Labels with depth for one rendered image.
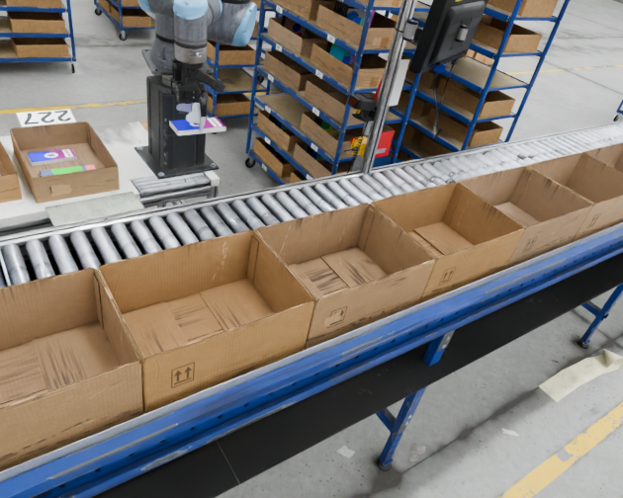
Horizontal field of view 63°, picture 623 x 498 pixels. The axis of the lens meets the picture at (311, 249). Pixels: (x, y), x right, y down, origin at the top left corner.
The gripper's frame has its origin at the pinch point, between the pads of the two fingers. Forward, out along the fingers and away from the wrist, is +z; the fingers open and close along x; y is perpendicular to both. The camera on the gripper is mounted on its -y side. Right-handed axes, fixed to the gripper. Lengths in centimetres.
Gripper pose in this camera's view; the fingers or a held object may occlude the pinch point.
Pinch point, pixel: (198, 123)
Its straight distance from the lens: 170.8
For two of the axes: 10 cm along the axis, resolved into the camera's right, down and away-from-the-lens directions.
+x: 5.3, 5.8, -6.2
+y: -8.4, 2.4, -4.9
